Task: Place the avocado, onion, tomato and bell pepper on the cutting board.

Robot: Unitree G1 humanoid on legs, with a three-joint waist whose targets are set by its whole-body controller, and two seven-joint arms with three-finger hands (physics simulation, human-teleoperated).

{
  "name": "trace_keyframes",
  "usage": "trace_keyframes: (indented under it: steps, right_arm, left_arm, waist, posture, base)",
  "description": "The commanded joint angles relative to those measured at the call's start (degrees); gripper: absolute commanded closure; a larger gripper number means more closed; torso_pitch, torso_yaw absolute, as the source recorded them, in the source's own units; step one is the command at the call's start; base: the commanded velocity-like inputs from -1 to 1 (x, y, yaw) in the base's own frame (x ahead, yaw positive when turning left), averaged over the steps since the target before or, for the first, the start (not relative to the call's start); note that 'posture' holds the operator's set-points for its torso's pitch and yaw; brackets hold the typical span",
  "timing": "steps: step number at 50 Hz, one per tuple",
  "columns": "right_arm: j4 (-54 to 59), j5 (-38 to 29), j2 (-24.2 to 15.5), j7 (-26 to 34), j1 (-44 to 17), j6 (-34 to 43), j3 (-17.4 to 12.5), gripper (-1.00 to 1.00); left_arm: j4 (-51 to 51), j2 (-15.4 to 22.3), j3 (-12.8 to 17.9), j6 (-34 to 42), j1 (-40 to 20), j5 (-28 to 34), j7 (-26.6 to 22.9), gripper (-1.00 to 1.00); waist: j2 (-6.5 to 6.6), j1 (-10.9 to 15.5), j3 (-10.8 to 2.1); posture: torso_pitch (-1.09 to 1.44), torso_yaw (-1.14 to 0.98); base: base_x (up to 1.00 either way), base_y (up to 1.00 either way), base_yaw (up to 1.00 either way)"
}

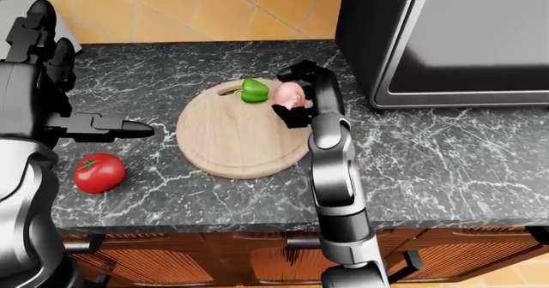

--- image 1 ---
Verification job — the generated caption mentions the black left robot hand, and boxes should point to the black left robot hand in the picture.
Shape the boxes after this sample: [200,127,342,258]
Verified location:
[0,0,155,147]

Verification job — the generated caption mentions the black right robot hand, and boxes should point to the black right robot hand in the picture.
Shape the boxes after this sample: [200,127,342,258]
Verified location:
[271,59,345,129]

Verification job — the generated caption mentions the pink onion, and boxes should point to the pink onion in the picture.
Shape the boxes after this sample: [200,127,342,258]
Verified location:
[273,81,306,110]

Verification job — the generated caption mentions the green bell pepper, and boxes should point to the green bell pepper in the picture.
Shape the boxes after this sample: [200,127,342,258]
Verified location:
[233,77,270,104]

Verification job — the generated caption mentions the round wooden cutting board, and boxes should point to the round wooden cutting board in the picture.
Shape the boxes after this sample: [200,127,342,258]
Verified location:
[176,77,317,180]

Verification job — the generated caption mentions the red tomato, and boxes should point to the red tomato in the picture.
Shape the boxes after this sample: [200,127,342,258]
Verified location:
[73,152,127,195]

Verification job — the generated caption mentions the black microwave oven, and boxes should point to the black microwave oven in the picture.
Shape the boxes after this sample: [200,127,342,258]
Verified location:
[335,0,549,111]

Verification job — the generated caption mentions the wooden cabinet door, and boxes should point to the wooden cabinet door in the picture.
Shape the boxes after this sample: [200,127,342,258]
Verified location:
[377,225,549,285]
[63,231,297,288]

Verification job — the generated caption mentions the black cabinet handle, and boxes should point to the black cabinet handle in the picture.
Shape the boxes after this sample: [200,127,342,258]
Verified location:
[286,231,322,250]
[526,225,549,246]
[63,233,106,254]

